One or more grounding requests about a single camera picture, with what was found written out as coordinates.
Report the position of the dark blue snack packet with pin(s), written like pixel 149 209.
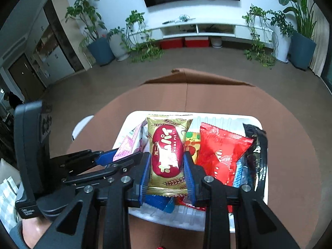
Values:
pixel 165 204

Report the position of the white tv console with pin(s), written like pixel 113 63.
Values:
pixel 200 27

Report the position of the tall plant blue pot left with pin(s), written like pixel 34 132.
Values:
pixel 94 38

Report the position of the white plastic tray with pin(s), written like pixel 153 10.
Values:
pixel 187 217

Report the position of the black snack bag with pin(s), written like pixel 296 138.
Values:
pixel 256 158

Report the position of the plant in white pot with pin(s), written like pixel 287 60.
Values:
pixel 117 42

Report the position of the red chip bag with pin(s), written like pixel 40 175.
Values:
pixel 219 152

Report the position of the trailing green floor plant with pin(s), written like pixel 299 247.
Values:
pixel 139 39

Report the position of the person's left hand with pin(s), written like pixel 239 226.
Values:
pixel 33 229

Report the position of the right white pot plant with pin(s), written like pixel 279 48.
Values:
pixel 270 35

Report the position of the light blue snack packet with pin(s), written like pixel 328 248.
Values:
pixel 242 174

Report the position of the red storage box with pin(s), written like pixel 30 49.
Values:
pixel 197 42
pixel 171 43

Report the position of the tall plant blue pot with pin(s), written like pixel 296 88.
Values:
pixel 302 46
pixel 94 38

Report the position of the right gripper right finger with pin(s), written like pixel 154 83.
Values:
pixel 256 226

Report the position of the red storage box right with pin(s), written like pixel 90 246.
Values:
pixel 197 42

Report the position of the orange snack packet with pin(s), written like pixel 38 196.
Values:
pixel 192 144

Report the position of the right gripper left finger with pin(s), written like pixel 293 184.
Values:
pixel 91 210

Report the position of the tall plant blue pot right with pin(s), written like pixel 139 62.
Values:
pixel 302 46

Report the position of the pink snack packet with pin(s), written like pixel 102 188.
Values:
pixel 135 141

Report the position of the red storage box left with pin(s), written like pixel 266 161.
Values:
pixel 171 43

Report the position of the gold red pie packet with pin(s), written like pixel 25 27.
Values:
pixel 167 135

